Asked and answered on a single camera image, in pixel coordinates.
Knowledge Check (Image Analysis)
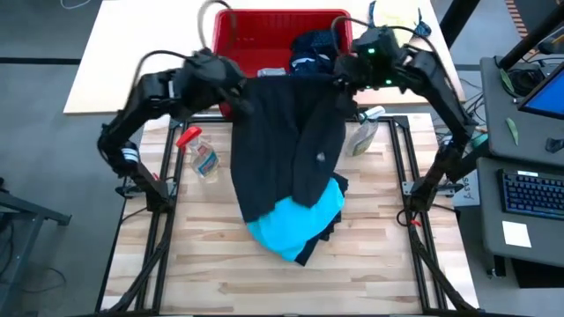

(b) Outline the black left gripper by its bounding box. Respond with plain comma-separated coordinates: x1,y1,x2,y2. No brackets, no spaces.
174,50,256,116

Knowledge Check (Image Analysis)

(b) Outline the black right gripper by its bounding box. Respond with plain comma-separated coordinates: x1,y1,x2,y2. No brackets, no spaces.
333,26,409,116

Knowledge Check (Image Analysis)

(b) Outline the black garment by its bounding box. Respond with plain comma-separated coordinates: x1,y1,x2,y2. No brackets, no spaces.
229,72,349,224

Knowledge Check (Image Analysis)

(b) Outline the navy patterned garment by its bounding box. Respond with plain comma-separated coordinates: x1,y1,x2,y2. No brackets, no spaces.
289,28,343,76

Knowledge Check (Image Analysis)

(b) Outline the turquoise shorts white mesh lining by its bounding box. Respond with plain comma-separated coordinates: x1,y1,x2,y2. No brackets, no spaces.
246,177,345,262

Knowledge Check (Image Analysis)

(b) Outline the light grey garment in bin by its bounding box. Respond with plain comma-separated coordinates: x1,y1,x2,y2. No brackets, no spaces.
256,66,287,78

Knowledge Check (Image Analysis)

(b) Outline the large red plastic laundry bin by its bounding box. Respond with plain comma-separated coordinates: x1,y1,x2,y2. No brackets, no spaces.
211,8,353,120

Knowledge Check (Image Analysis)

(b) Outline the clear spray bottle green nozzle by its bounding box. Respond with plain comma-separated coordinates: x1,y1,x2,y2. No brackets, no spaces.
345,105,387,158

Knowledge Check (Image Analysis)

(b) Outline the Windex spray bottle red trigger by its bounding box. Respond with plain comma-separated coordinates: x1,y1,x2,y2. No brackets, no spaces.
175,126,220,181

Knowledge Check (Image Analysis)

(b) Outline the yellow cloth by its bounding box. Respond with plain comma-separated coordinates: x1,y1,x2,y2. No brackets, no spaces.
374,0,419,34

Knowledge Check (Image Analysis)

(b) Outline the beige side table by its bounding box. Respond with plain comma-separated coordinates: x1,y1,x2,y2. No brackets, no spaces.
63,0,467,116

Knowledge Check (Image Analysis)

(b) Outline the black diagonal pole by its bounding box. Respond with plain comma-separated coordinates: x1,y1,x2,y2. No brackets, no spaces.
439,0,482,51
497,1,564,71

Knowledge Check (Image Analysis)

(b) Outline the grey desk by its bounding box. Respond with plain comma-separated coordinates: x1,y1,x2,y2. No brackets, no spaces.
479,55,564,168
476,156,564,270

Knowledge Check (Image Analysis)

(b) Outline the white paper label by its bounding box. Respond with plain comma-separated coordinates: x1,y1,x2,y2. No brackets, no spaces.
453,171,482,209

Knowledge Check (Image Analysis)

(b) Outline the green leaf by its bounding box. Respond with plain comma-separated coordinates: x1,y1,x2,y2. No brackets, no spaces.
499,67,515,94
505,116,520,147

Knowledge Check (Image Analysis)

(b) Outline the monitor with blue screen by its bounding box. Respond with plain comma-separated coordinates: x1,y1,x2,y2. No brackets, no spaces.
518,61,564,122

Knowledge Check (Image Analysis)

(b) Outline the black keyboard blue backlight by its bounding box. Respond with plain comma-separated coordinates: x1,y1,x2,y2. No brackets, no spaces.
497,167,564,222

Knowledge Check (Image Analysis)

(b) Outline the black computer mouse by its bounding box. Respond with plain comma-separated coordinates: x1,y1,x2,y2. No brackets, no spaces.
544,136,564,154

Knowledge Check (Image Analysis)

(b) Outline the white sticky note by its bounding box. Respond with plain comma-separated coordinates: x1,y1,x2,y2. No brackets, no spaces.
501,220,533,249

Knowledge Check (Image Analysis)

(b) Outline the black metal stand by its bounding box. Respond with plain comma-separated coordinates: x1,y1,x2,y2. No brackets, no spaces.
0,175,73,317

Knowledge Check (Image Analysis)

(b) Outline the black aluminium table frame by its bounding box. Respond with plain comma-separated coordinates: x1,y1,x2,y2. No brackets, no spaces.
93,105,479,317

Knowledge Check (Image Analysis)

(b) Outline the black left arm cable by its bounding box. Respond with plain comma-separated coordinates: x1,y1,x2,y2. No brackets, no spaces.
133,0,239,89

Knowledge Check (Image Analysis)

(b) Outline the black coiled cable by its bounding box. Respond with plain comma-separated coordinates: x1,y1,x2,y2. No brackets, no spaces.
506,67,537,96

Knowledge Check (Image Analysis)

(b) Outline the white cable on floor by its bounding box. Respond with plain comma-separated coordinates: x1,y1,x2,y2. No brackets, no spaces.
58,0,94,11

